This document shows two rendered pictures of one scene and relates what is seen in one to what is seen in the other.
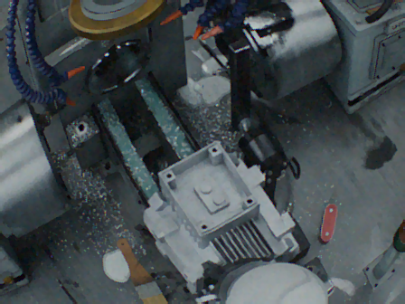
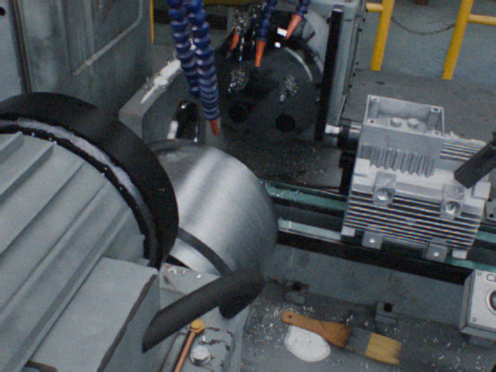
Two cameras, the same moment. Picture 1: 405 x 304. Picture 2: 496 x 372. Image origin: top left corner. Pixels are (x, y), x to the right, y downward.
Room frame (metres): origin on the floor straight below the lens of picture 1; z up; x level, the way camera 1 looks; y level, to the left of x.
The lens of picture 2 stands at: (0.14, 0.77, 1.57)
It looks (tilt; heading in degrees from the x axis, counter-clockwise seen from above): 36 degrees down; 309
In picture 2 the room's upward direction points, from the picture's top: 4 degrees clockwise
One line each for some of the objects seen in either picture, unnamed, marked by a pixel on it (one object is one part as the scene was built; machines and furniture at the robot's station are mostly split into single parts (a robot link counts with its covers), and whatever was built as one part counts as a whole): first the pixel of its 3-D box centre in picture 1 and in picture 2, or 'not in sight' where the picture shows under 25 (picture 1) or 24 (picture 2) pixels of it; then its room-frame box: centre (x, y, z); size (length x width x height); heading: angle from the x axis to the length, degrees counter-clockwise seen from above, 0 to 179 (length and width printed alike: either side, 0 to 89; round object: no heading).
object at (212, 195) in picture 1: (210, 198); (399, 135); (0.47, -0.01, 1.11); 0.12 x 0.11 x 0.07; 27
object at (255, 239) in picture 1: (224, 239); (412, 189); (0.43, -0.02, 1.02); 0.20 x 0.19 x 0.19; 27
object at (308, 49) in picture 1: (285, 27); (278, 64); (0.85, -0.19, 1.04); 0.41 x 0.25 x 0.25; 116
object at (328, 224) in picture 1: (328, 223); not in sight; (0.51, -0.25, 0.81); 0.09 x 0.03 x 0.02; 167
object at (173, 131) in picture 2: (117, 67); (184, 143); (0.79, 0.15, 1.02); 0.15 x 0.02 x 0.15; 116
